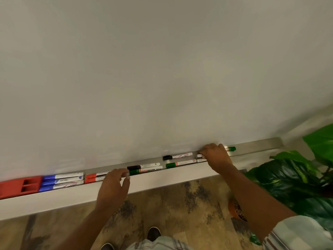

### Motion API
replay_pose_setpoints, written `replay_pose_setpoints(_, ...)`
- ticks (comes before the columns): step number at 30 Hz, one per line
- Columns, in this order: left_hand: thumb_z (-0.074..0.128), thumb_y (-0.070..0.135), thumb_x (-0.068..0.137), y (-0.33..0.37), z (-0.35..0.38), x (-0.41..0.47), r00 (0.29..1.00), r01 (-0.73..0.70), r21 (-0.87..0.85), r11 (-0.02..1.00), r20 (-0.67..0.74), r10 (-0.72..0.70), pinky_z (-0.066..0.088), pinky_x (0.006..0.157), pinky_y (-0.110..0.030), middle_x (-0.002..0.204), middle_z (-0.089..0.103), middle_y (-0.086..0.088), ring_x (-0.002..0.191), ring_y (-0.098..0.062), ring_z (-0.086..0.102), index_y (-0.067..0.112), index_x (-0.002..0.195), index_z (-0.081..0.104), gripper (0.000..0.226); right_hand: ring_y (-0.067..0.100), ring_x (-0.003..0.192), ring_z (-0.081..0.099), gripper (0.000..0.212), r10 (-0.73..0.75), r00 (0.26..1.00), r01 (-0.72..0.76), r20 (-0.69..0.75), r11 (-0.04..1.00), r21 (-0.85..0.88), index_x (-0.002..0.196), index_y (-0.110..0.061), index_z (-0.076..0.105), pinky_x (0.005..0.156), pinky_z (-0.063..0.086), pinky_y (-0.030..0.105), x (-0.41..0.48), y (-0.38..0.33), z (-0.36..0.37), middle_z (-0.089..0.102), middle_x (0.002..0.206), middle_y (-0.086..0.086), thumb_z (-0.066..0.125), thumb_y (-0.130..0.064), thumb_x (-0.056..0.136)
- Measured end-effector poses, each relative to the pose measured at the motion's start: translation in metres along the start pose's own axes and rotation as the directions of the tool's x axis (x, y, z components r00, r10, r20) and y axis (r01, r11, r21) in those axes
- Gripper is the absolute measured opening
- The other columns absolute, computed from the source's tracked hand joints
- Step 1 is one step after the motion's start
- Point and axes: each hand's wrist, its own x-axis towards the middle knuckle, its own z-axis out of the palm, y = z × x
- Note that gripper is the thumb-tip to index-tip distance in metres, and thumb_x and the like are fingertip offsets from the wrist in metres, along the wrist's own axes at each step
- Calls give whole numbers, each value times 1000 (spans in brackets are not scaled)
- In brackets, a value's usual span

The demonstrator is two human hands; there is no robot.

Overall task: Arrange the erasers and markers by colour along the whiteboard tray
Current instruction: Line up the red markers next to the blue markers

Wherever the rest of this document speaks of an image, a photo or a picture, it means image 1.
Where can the red whiteboard eraser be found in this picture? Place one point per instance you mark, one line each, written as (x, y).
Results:
(13, 187)

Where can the white whiteboard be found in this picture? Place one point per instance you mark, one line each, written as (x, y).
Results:
(156, 75)

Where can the red capped whiteboard marker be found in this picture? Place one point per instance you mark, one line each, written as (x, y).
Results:
(89, 180)
(91, 175)

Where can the large green leafy plant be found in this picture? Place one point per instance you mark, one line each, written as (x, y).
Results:
(291, 179)

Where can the blue capped whiteboard marker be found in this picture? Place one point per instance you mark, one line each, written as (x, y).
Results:
(65, 175)
(62, 185)
(65, 180)

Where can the person's left forearm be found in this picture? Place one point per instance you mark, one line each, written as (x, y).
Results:
(83, 229)

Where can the person's right thumb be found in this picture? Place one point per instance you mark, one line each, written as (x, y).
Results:
(204, 155)

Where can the person's left hand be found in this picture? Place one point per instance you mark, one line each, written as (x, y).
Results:
(111, 190)

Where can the person's left thumb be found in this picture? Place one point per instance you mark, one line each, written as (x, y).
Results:
(126, 186)

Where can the black capped whiteboard marker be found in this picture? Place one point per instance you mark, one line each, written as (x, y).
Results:
(143, 166)
(178, 155)

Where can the plaid shirt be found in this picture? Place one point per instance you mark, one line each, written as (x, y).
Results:
(299, 234)

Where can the person's right hand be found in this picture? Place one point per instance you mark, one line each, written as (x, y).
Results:
(217, 158)

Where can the metal marker tray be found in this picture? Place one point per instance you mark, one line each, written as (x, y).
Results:
(166, 178)

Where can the white whiteboard marker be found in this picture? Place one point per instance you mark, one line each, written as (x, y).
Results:
(201, 160)

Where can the black shoe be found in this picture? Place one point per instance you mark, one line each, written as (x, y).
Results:
(154, 233)
(107, 246)

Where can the person's right forearm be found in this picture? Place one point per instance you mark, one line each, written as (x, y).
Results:
(252, 200)

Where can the green capped whiteboard marker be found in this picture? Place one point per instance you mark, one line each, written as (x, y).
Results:
(182, 163)
(232, 148)
(145, 170)

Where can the orange plant pot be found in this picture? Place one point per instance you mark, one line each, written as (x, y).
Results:
(235, 209)

